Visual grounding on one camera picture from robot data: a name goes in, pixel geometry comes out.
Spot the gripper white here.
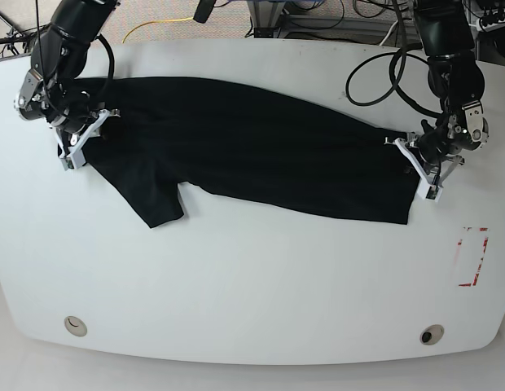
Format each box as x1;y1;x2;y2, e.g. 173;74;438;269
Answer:
52;109;121;170
384;133;465;202

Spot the black T-shirt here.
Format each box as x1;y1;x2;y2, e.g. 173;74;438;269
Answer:
83;77;419;228

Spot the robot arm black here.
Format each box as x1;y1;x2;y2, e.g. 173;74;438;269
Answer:
14;1;120;169
389;1;489;200

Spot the red tape rectangle marker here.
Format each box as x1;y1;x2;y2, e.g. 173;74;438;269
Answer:
453;226;490;288

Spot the white power strip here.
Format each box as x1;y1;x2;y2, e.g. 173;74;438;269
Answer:
474;7;505;32

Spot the aluminium table leg profile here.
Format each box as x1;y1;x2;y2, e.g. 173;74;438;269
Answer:
246;1;287;38

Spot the right table cable grommet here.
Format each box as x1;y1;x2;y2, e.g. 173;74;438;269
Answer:
419;324;445;345

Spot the table cable grommet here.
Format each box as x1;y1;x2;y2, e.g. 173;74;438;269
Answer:
419;324;445;345
64;316;87;337

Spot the left table cable grommet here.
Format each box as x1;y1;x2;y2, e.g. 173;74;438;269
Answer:
64;316;87;337

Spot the black loop cable arm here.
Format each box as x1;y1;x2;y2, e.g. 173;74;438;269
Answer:
344;0;445;119

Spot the yellow cable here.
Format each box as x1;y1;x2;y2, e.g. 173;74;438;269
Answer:
121;15;196;44

